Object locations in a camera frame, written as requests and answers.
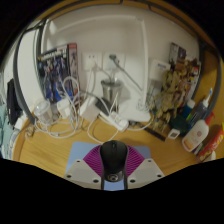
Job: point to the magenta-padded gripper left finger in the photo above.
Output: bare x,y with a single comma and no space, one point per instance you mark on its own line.
81,171

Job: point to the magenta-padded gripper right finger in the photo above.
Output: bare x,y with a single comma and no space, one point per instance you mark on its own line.
146,171

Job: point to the black computer mouse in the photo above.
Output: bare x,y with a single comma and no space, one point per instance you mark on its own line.
114,158

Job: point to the flat black strip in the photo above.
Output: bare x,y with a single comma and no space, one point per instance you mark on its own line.
155,133

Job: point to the small white desk clock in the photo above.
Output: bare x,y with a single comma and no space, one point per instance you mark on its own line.
174,134

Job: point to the dark green container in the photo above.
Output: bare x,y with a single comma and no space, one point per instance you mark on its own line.
180,123

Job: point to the white power strip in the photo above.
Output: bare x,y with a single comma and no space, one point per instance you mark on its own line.
115,121

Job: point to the white desk lamp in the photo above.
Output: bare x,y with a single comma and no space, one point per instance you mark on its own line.
136,113

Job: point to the white red-capped lotion bottle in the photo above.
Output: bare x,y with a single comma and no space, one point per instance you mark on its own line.
196,135

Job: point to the large white power adapter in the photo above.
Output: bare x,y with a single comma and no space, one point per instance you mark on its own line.
88,109

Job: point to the small white charger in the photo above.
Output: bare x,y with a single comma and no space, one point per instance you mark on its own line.
63,108

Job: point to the clear plastic cup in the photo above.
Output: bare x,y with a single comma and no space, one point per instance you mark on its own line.
43,113

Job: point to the red potato chips can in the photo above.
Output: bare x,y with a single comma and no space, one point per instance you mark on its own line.
213,143

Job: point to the teal cloth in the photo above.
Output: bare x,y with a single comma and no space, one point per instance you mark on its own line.
6,133

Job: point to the stainless steel cup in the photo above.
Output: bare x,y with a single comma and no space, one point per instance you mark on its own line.
111,91

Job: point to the blue model kit box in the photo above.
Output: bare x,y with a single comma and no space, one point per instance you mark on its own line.
56,71

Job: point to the grey gooseneck plug light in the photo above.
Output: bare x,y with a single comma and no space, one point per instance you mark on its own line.
113,57

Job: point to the colourful poster box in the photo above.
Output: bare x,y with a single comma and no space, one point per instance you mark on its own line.
181,53

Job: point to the white wall-mounted box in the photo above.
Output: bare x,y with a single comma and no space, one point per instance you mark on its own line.
159,71

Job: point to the white wall socket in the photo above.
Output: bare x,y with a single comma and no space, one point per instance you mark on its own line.
120,63
91,60

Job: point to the grey metal frame post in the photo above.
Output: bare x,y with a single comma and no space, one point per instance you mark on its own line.
216,63
18,73

